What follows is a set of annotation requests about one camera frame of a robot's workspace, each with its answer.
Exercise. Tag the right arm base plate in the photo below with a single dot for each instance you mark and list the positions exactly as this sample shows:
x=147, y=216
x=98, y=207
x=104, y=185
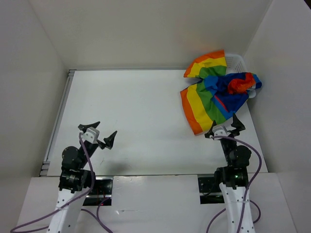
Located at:
x=209, y=192

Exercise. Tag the rainbow striped shorts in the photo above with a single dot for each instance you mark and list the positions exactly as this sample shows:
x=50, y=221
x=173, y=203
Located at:
x=218, y=95

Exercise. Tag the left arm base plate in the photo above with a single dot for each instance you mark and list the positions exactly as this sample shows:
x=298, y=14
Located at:
x=101, y=193

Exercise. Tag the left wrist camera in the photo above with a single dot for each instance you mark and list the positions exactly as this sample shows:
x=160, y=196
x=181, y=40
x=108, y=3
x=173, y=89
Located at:
x=91, y=135

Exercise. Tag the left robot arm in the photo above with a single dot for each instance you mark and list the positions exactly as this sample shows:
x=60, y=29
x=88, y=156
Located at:
x=75, y=182

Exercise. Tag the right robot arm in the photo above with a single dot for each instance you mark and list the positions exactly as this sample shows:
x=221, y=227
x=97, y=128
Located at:
x=232, y=179

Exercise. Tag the white plastic basket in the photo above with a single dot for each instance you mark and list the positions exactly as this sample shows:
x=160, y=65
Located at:
x=235, y=66

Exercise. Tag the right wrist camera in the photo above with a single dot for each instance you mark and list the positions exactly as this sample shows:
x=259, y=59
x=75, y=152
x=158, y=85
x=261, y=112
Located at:
x=220, y=130

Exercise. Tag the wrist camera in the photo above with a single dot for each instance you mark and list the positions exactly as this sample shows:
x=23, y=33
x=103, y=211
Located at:
x=220, y=130
x=91, y=135

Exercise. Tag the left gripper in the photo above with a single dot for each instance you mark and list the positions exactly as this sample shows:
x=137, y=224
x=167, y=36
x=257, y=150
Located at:
x=109, y=141

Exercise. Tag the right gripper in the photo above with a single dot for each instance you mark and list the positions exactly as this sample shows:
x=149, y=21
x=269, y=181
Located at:
x=237, y=124

